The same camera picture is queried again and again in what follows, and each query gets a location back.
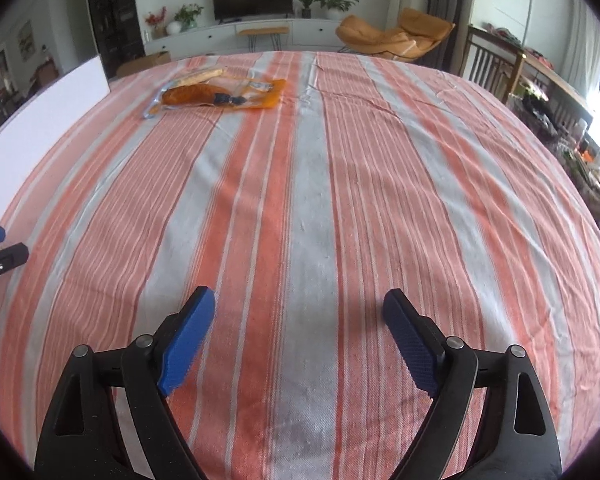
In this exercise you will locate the red flower vase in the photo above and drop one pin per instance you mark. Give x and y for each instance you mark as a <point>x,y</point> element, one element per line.
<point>155,22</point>

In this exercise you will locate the white tv cabinet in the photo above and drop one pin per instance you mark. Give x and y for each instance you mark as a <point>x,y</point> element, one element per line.
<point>306,34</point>

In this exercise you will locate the green potted plant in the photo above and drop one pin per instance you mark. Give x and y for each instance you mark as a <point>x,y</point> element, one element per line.
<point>336,10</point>

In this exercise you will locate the green plant white vase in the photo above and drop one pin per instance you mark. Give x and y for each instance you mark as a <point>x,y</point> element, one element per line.
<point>184,19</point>

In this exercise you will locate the striped orange grey tablecloth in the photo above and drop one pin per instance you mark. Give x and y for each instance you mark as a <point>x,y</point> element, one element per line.
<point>366,176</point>

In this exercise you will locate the black display shelf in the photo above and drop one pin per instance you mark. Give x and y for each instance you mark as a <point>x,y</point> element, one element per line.
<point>116,32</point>

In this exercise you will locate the wooden side table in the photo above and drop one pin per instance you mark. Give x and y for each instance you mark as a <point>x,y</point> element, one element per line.
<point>565,103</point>

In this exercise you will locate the orange clear snack bag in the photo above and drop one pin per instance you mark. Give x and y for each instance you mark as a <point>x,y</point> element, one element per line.
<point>216,88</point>

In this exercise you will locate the wooden bench stool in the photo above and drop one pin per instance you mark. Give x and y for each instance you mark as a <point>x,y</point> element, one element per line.
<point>275,34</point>

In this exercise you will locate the orange lounge chair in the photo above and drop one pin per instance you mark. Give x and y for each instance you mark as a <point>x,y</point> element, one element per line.
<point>415,35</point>

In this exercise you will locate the dark wooden chair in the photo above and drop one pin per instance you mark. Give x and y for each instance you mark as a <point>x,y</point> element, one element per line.
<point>492,63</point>

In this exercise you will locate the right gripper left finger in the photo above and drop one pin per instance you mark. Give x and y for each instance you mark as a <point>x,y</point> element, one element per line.
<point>81,436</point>

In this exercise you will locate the small dark potted plant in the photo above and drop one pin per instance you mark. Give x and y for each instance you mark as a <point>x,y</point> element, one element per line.
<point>306,8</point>

